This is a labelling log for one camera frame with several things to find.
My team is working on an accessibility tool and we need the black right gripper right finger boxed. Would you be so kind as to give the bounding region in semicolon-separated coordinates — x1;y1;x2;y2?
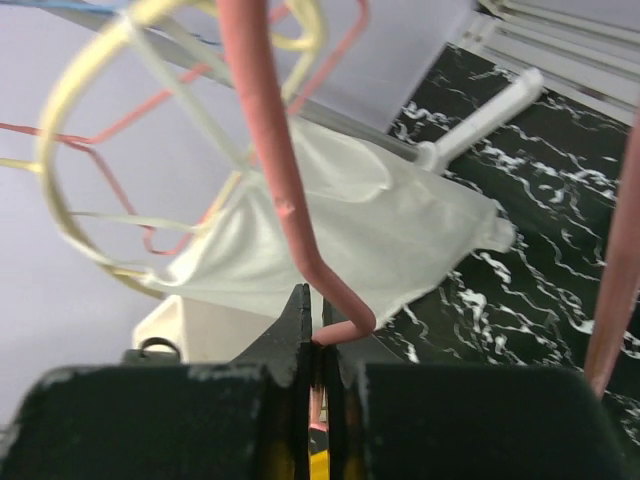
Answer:
322;298;628;479

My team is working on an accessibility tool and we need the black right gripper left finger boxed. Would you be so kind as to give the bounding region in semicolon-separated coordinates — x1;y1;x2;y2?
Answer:
1;284;311;479

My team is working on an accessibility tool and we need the white tank top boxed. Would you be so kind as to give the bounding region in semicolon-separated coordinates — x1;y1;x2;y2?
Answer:
142;117;514;323

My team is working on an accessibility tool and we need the pink hanger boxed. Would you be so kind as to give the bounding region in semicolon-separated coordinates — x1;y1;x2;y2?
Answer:
0;0;371;256
217;1;639;396

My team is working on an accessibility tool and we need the light blue wire hanger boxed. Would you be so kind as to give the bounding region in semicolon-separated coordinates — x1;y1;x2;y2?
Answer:
34;0;221;46

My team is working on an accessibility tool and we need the yellow plastic tray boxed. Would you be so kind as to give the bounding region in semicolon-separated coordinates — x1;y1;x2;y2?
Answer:
310;450;330;480

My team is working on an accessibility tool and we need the white drawer unit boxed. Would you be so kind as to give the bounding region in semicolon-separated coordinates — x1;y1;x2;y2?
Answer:
132;295;276;363

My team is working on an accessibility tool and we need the dark green mug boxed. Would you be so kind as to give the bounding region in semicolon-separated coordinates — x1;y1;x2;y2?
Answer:
139;337;181;360

